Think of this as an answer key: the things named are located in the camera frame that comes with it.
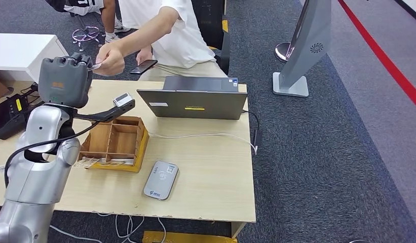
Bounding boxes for wooden organizer box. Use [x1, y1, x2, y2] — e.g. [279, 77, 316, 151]
[75, 115, 150, 174]

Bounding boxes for grey card reader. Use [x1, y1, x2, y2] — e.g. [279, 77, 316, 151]
[143, 160, 179, 201]

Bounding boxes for white cable loops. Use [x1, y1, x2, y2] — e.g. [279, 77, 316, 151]
[49, 213, 167, 243]

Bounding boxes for black cable bundle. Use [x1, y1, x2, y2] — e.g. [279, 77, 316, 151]
[19, 83, 41, 103]

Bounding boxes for chrome stanchion base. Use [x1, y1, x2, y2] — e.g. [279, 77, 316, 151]
[274, 42, 293, 63]

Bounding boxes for patterned room key card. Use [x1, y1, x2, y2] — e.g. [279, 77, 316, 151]
[74, 157, 103, 169]

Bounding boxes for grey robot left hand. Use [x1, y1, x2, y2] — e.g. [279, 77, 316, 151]
[38, 52, 94, 109]

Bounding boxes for white room key card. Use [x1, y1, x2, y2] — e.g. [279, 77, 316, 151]
[100, 159, 135, 167]

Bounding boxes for black smartphone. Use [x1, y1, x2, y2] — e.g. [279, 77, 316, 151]
[130, 59, 159, 75]

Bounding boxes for seated person with white shoes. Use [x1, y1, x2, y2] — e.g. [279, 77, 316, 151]
[45, 0, 131, 44]

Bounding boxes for black office chair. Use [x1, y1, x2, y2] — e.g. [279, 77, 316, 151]
[191, 0, 231, 75]

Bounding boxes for grey kiosk stand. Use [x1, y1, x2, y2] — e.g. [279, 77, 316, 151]
[272, 0, 332, 98]

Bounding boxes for chrome chair base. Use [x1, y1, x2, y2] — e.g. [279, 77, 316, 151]
[71, 26, 103, 52]

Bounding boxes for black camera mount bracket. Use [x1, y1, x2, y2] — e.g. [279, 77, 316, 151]
[72, 99, 136, 124]

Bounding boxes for black device with yellow label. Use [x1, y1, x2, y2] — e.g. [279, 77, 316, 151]
[0, 94, 44, 141]

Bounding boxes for black laptop power cable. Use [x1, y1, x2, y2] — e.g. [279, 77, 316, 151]
[242, 110, 263, 149]

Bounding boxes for person's right hand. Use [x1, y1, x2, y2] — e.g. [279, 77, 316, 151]
[136, 45, 154, 66]

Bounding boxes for person's left hand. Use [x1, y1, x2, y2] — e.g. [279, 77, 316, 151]
[94, 43, 126, 77]

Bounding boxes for yellow floor strip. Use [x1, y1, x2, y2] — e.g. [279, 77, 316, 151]
[142, 230, 238, 243]

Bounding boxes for white cabinet desk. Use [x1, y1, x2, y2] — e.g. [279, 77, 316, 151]
[0, 32, 69, 83]

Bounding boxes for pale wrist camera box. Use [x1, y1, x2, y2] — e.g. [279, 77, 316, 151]
[113, 93, 135, 108]

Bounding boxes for white desk cable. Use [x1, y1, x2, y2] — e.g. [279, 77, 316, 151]
[148, 132, 258, 155]

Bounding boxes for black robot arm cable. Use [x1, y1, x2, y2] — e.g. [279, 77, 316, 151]
[4, 121, 100, 188]

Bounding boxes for grey laptop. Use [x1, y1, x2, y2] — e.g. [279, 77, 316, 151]
[136, 76, 248, 120]

